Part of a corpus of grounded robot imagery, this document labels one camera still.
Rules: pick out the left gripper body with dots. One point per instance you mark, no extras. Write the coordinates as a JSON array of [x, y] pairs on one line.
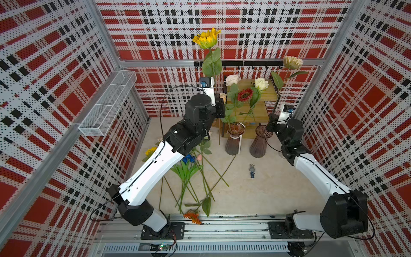
[[219, 112]]

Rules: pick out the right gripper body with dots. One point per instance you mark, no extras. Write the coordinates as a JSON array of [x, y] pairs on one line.
[[274, 126]]

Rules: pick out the red gerbera flower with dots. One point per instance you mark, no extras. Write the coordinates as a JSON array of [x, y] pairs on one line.
[[251, 96]]

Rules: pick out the pale pink rose flower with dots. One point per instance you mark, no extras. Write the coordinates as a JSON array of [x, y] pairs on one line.
[[231, 99]]

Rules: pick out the white rose flower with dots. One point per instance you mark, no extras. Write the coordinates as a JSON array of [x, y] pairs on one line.
[[261, 84]]

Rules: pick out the yellow sunflower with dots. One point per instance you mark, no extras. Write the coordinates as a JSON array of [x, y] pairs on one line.
[[212, 64], [148, 154]]

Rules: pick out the cream gerbera flower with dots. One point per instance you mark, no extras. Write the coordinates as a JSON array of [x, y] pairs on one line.
[[292, 66]]

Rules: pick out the orange gerbera flower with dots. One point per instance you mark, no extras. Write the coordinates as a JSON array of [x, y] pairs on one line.
[[204, 203]]

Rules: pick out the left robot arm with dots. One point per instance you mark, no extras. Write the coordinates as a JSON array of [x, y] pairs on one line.
[[179, 141]]

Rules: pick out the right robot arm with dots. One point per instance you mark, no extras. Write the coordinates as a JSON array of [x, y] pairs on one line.
[[345, 212]]

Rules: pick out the dark ribbed glass vase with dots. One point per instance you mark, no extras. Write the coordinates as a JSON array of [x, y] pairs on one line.
[[259, 145]]

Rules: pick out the wooden two-tier shelf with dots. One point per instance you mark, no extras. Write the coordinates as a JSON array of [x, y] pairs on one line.
[[266, 104]]

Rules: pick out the pink glass vase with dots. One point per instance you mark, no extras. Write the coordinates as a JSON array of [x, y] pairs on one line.
[[235, 135]]

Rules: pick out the green circuit board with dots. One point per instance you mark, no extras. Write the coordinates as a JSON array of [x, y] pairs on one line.
[[160, 247]]

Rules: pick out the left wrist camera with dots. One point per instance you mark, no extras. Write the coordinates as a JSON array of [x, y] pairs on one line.
[[207, 84]]

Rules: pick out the small grey figurine keychain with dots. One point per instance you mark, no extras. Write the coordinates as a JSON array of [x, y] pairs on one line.
[[252, 171]]

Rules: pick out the black hook rail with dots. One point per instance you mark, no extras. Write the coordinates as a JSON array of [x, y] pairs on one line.
[[252, 63]]

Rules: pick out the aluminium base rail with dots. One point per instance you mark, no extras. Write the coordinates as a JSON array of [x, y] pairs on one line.
[[214, 228]]

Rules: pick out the white wire wall basket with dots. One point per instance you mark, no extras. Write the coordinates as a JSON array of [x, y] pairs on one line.
[[99, 120]]

